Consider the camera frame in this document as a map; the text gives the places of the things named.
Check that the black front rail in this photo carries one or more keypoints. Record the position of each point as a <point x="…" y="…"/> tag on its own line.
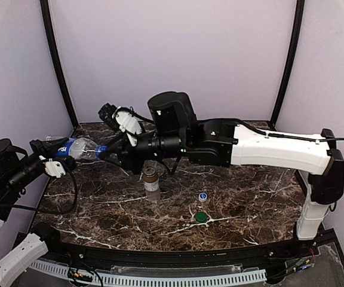
<point x="269" y="255"/>

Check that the white slotted cable duct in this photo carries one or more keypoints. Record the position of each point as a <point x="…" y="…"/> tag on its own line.
<point x="146" y="278"/>

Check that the left black frame post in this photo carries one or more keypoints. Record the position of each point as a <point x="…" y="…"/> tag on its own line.
<point x="54" y="53"/>

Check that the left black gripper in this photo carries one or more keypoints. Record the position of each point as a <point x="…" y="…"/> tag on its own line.
<point x="39" y="148"/>

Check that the blue bottle cap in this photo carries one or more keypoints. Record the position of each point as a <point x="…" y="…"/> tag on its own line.
<point x="202" y="197"/>

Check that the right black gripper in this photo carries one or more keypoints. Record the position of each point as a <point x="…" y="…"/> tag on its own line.
<point x="127" y="153"/>

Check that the green cap coffee bottle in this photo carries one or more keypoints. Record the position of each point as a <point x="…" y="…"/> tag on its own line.
<point x="151" y="184"/>

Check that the right black frame post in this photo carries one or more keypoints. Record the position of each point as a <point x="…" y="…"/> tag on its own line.
<point x="292" y="48"/>

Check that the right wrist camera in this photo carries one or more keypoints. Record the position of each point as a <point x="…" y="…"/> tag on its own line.
<point x="121" y="119"/>

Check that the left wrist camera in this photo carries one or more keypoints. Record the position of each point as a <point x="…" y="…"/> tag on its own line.
<point x="53" y="168"/>

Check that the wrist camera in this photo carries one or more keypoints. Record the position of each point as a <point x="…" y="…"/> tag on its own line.
<point x="121" y="119"/>
<point x="53" y="168"/>

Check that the Pepsi label bottle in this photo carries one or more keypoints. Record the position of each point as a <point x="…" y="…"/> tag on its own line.
<point x="81" y="149"/>

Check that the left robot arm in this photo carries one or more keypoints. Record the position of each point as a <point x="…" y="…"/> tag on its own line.
<point x="18" y="169"/>

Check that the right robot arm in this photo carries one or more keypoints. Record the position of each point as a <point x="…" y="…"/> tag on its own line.
<point x="227" y="142"/>

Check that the black frame post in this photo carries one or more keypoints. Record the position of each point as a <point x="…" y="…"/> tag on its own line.
<point x="292" y="48"/>
<point x="54" y="53"/>

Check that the blue label water bottle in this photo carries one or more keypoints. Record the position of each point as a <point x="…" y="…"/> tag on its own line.
<point x="159" y="168"/>

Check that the green bottle cap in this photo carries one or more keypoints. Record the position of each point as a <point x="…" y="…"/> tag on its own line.
<point x="201" y="217"/>

